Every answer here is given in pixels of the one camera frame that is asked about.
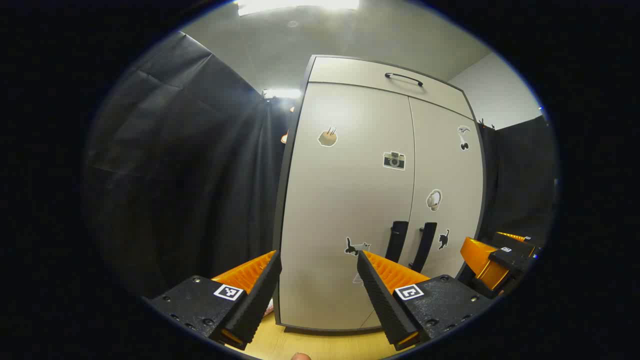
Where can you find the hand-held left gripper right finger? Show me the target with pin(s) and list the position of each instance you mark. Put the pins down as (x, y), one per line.
(382, 305)

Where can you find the large ceiling light panel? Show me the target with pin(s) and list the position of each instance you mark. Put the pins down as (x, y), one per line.
(300, 5)

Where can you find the grey cabinet door headphone sticker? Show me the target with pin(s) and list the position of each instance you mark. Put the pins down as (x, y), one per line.
(450, 165)

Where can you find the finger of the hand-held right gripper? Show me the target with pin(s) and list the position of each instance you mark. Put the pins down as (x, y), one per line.
(512, 257)
(520, 240)

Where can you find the watermelon shaped toy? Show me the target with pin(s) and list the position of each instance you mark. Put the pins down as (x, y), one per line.
(270, 306)

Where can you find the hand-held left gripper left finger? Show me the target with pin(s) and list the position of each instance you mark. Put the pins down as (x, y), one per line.
(255, 305)

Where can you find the grey cabinet top flap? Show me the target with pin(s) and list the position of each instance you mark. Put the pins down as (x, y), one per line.
(360, 75)

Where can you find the grey double-door shoe cabinet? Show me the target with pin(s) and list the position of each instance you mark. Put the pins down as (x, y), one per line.
(320, 330)

